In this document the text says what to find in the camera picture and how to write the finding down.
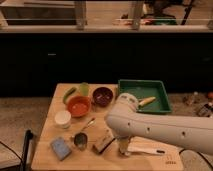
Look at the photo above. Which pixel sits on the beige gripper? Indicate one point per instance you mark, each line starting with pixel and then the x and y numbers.
pixel 123 144

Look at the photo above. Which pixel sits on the wooden whiteboard eraser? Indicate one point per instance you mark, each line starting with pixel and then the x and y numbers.
pixel 103 142

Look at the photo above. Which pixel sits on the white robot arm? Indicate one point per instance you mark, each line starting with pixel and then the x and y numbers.
pixel 194 133

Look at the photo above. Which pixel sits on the dark maroon bowl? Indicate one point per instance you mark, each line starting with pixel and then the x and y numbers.
pixel 102 96

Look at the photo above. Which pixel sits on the orange red bowl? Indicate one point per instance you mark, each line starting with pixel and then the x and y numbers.
pixel 79 106

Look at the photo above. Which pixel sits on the metal measuring cup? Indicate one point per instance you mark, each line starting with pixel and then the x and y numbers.
pixel 80 139

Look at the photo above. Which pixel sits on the green plastic tray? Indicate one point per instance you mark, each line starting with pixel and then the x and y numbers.
pixel 144 89

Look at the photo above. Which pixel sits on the blue sponge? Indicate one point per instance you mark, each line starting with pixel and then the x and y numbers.
pixel 60 148

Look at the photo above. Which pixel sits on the white cup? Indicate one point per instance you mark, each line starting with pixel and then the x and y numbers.
pixel 63 119

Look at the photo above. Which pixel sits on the light green cup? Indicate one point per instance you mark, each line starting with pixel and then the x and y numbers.
pixel 84 89

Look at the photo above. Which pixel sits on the green pepper toy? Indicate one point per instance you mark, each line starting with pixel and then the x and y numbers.
pixel 68 93

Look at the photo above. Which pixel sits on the white handled dish brush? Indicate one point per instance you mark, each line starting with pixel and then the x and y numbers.
pixel 137 150

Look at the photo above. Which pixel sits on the black chair frame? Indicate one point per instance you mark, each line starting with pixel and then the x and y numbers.
pixel 28 137

